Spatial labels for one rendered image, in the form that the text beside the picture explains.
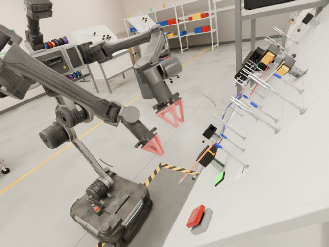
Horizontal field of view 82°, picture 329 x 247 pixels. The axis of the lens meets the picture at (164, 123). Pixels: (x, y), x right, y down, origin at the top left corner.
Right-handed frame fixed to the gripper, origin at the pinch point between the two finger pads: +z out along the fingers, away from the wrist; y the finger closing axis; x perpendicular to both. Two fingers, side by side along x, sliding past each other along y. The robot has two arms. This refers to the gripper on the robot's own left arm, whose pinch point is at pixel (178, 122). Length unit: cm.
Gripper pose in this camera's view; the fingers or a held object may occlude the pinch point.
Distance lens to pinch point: 64.6
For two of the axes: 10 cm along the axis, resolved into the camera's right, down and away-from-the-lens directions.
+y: 4.0, -3.4, 8.5
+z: 5.0, 8.6, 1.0
